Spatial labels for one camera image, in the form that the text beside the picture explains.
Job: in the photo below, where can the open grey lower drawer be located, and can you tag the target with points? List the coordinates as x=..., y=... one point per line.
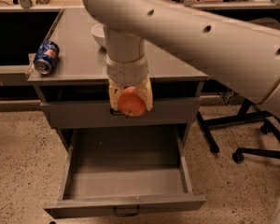
x=124, y=172

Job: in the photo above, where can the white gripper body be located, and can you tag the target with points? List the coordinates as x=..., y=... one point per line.
x=127, y=71

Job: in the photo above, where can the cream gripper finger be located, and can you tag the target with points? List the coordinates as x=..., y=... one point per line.
x=143, y=96
x=114, y=91

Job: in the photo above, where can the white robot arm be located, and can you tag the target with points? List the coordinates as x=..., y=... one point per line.
x=241, y=55

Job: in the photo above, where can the grey drawer cabinet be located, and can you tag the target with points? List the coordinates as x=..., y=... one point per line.
x=81, y=75

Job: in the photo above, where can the white ceramic bowl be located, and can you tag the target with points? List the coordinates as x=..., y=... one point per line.
x=98, y=34

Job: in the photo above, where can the red apple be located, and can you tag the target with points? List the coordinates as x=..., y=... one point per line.
x=130, y=104

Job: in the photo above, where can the closed grey upper drawer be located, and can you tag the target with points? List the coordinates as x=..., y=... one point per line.
x=97, y=114

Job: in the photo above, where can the blue soda can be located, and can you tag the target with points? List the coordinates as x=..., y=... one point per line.
x=46, y=58

